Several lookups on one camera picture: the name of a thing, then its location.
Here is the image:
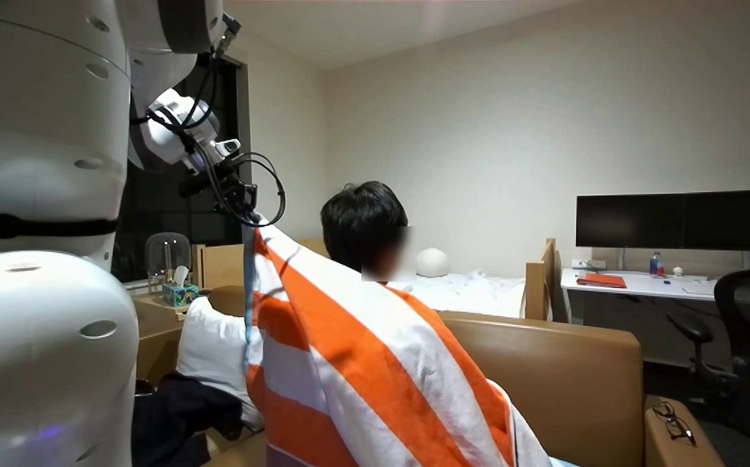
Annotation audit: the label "orange white striped towel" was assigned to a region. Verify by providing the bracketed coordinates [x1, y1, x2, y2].
[241, 227, 576, 467]

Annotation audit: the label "black eyeglasses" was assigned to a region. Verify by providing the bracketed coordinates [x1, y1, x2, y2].
[650, 401, 698, 446]

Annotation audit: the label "black computer monitor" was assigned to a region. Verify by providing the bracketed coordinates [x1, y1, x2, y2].
[573, 188, 750, 255]

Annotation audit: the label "white desk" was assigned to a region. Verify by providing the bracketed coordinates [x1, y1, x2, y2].
[560, 267, 721, 307]

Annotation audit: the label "teal tissue box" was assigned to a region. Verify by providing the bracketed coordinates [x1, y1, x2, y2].
[161, 263, 205, 308]

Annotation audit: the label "wooden bed frame panel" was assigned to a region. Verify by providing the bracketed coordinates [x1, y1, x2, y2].
[193, 236, 563, 323]

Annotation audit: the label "red flat item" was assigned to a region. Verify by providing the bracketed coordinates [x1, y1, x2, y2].
[579, 270, 629, 292]

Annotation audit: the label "white round lamp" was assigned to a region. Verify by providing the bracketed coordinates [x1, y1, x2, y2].
[414, 247, 453, 280]

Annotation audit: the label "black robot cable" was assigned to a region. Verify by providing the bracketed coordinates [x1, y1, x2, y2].
[136, 10, 289, 231]

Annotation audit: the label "dark clothes pile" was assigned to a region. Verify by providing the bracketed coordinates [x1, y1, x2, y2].
[130, 371, 246, 467]

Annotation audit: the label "brown leather ottoman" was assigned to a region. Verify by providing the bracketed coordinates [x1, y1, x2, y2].
[645, 394, 728, 467]

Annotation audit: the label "dark window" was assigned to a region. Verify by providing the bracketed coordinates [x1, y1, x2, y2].
[111, 50, 252, 282]

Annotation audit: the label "glass dome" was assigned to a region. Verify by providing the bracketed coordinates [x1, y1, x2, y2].
[143, 228, 195, 293]

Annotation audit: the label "large white pillow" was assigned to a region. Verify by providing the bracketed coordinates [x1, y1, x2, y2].
[175, 293, 265, 425]

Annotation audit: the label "wooden side table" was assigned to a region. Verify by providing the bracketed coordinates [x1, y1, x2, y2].
[130, 293, 195, 388]

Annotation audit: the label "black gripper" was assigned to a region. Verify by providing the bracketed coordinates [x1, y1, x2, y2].
[208, 167, 262, 227]

